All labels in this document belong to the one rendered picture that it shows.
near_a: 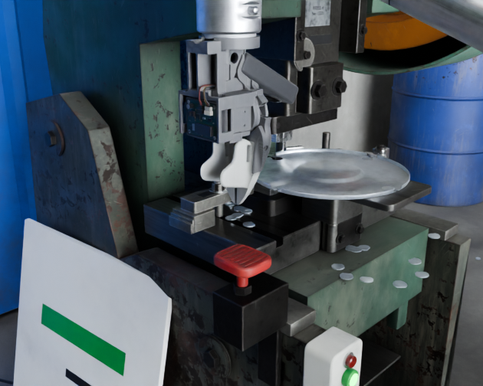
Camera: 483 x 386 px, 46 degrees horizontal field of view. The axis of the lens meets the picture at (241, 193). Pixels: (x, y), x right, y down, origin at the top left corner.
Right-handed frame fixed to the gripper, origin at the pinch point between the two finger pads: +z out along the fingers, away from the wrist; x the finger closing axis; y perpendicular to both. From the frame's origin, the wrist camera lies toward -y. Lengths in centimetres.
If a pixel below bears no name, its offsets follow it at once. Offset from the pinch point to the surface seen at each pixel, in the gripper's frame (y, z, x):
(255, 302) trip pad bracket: 0.5, 14.7, 3.2
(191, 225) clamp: -7.8, 12.9, -19.8
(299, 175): -27.1, 6.5, -12.3
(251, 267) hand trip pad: 1.7, 9.0, 3.5
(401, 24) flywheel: -66, -18, -17
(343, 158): -42.6, 6.8, -13.6
